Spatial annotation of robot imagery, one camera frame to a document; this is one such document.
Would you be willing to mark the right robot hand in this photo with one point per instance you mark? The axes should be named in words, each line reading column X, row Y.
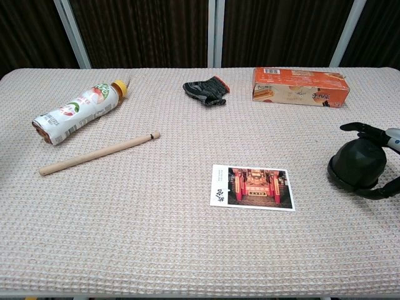
column 392, row 137

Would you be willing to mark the black dome-shaped object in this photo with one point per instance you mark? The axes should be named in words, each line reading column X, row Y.
column 359, row 162

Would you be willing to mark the black round disc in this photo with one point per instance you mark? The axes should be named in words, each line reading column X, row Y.
column 340, row 183

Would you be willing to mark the orange snack box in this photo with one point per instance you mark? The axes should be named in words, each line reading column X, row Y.
column 300, row 87

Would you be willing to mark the dark brown partition panel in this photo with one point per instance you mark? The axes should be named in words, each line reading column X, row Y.
column 140, row 31
column 28, row 31
column 378, row 31
column 281, row 31

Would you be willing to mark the red temple postcard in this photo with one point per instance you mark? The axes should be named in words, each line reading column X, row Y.
column 250, row 187

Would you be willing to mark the black glove orange cuff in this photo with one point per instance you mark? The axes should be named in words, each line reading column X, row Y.
column 203, row 89

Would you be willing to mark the beige waffle tablecloth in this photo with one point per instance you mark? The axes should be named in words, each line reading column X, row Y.
column 156, row 243

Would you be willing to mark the wooden stick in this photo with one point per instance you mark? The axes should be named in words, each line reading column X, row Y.
column 93, row 154

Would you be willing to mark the tea bottle yellow cap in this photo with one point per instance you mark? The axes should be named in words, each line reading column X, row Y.
column 78, row 109

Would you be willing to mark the grey partition post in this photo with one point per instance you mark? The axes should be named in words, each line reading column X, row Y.
column 73, row 37
column 347, row 34
column 215, row 31

